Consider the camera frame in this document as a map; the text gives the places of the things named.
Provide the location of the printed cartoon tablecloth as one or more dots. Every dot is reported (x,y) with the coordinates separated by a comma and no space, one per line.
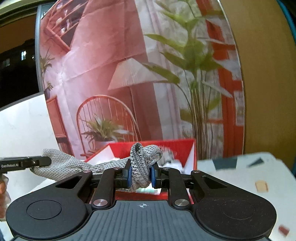
(242,180)

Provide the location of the dark window with grey frame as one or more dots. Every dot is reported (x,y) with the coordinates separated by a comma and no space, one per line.
(16,58)

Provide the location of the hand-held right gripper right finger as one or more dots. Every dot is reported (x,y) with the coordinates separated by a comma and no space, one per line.
(153,178)

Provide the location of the grey knitted sock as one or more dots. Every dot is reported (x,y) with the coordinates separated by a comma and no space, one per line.
(141,162)

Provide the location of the teal curtain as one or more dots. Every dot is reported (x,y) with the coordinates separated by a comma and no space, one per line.
(289,9)

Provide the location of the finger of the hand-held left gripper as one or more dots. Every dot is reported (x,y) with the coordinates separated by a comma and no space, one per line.
(40,161)

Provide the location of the room scene wall poster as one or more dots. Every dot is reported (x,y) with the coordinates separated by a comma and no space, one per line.
(104,69)

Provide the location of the person's left hand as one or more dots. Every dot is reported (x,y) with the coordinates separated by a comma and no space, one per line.
(2,192)

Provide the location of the red strawberry print box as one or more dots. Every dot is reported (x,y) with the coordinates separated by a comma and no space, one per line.
(185,149)

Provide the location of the white marble board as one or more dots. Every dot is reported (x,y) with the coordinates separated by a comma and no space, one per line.
(23,129)

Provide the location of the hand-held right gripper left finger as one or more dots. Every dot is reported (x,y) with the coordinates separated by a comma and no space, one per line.
(129,176)

